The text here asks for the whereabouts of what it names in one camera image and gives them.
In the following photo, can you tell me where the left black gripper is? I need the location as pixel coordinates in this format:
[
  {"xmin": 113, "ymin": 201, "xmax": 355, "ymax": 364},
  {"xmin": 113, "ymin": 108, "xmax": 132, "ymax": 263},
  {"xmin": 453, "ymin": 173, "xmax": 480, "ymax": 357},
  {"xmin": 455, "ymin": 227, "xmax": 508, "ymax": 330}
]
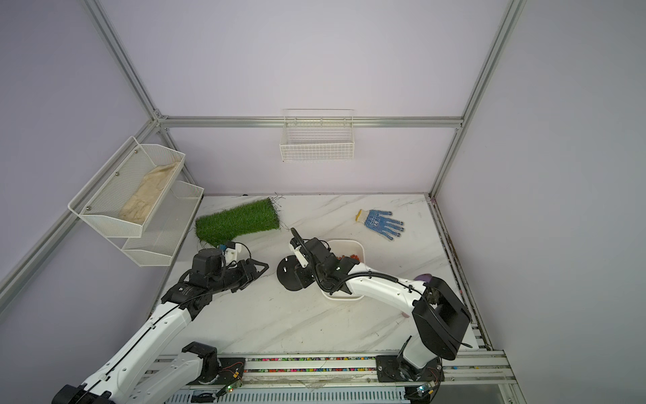
[{"xmin": 210, "ymin": 258, "xmax": 268, "ymax": 296}]

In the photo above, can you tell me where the black round screw base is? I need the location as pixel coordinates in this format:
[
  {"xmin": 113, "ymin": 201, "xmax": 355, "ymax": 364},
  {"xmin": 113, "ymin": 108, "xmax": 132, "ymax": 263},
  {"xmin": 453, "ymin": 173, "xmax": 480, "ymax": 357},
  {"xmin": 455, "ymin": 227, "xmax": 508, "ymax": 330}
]
[{"xmin": 276, "ymin": 255, "xmax": 304, "ymax": 291}]

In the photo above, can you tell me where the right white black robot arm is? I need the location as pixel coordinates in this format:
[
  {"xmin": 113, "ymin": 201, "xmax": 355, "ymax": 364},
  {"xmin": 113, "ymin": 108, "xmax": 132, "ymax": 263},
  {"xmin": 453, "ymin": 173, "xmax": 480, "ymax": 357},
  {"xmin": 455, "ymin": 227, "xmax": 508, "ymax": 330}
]
[{"xmin": 278, "ymin": 228, "xmax": 471, "ymax": 382}]

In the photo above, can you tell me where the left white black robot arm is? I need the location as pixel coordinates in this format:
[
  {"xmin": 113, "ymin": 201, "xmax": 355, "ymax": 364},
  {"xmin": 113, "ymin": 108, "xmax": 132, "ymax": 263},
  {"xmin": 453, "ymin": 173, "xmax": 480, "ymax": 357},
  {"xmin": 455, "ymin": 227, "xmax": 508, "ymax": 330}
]
[{"xmin": 52, "ymin": 248, "xmax": 269, "ymax": 403}]

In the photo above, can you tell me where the pile of red sleeves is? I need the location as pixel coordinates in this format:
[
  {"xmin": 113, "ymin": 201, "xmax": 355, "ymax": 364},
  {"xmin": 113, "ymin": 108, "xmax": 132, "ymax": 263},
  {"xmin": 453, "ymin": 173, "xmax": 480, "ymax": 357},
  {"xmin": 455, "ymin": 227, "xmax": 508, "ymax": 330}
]
[{"xmin": 337, "ymin": 254, "xmax": 360, "ymax": 264}]

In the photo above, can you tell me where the white plastic tray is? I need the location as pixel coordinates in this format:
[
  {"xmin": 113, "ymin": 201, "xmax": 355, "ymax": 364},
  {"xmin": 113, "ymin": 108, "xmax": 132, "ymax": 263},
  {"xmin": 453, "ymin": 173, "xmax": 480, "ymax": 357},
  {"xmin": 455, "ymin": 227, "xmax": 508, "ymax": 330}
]
[{"xmin": 321, "ymin": 239, "xmax": 365, "ymax": 302}]

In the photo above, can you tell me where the green artificial grass mat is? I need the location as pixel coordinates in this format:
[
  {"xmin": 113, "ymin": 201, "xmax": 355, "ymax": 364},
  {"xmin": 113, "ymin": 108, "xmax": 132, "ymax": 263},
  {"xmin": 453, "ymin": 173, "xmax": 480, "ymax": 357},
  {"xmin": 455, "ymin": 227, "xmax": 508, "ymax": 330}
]
[{"xmin": 195, "ymin": 199, "xmax": 280, "ymax": 246}]

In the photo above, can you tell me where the blue dotted work glove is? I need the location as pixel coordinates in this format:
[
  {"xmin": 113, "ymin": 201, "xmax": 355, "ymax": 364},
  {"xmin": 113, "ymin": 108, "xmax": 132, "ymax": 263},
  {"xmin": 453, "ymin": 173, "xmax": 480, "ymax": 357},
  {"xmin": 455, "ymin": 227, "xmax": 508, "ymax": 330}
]
[{"xmin": 355, "ymin": 210, "xmax": 405, "ymax": 241}]

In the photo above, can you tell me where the lower white mesh shelf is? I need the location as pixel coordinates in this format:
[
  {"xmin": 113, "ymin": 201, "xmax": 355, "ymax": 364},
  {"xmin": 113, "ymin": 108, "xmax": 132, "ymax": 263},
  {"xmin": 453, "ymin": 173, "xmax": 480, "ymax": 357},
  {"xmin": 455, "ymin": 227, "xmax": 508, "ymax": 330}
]
[{"xmin": 107, "ymin": 180, "xmax": 204, "ymax": 267}]

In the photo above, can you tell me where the white mesh shelf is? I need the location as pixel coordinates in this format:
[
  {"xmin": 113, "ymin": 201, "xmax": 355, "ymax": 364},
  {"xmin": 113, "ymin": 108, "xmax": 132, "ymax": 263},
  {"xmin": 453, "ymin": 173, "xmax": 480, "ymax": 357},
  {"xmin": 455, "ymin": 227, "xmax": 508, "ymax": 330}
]
[
  {"xmin": 107, "ymin": 180, "xmax": 204, "ymax": 267},
  {"xmin": 68, "ymin": 136, "xmax": 185, "ymax": 238}
]

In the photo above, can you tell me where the beige cloth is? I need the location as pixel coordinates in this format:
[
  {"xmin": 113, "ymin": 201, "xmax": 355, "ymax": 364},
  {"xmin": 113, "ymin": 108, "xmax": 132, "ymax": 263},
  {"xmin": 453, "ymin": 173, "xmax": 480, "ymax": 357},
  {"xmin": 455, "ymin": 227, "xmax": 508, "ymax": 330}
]
[{"xmin": 119, "ymin": 162, "xmax": 178, "ymax": 225}]

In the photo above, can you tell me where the upper white mesh shelf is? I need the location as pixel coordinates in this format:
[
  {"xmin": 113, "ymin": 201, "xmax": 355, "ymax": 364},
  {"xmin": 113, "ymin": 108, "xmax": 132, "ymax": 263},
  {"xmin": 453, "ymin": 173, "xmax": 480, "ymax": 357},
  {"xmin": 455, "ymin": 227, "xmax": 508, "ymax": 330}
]
[{"xmin": 68, "ymin": 136, "xmax": 185, "ymax": 238}]

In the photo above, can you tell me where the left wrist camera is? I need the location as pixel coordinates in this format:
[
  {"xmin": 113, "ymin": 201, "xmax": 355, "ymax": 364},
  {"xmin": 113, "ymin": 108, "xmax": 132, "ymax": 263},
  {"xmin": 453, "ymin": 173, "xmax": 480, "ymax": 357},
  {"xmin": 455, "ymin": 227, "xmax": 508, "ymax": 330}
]
[{"xmin": 219, "ymin": 242, "xmax": 243, "ymax": 265}]

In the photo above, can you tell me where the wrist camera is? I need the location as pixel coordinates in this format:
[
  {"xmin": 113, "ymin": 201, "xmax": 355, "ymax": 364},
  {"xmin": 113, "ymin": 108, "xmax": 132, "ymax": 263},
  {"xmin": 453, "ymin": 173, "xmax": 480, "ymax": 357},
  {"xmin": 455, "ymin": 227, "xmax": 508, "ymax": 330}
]
[
  {"xmin": 219, "ymin": 242, "xmax": 243, "ymax": 265},
  {"xmin": 289, "ymin": 240, "xmax": 310, "ymax": 269}
]

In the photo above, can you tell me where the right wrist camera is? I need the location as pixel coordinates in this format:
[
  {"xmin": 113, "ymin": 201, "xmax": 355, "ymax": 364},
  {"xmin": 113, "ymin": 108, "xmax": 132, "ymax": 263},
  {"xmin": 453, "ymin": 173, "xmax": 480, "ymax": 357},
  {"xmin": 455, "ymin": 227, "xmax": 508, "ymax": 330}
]
[{"xmin": 289, "ymin": 240, "xmax": 310, "ymax": 269}]

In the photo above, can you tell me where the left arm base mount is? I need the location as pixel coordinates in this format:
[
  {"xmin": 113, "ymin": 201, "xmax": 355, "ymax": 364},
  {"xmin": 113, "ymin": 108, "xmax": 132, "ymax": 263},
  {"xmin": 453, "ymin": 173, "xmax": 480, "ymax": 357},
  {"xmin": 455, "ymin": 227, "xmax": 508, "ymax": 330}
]
[{"xmin": 181, "ymin": 342, "xmax": 247, "ymax": 385}]

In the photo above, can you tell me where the pink purple handled tool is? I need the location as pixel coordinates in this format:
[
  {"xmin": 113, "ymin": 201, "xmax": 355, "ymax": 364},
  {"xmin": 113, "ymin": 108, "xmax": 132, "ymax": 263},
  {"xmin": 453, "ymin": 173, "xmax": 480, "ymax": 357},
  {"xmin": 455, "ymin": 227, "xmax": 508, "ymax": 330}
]
[{"xmin": 401, "ymin": 274, "xmax": 437, "ymax": 318}]

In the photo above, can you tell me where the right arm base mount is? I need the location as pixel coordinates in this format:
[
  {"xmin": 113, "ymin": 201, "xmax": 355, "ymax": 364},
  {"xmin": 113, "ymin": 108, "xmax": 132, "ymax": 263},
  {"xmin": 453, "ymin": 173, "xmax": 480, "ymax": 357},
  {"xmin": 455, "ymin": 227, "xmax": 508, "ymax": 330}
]
[{"xmin": 375, "ymin": 337, "xmax": 444, "ymax": 382}]

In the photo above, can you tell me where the white wire wall basket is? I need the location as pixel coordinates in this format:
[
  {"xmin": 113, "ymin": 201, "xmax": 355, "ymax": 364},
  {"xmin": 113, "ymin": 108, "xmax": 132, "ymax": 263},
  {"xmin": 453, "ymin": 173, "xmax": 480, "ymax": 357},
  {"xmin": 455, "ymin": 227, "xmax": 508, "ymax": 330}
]
[{"xmin": 279, "ymin": 109, "xmax": 355, "ymax": 163}]

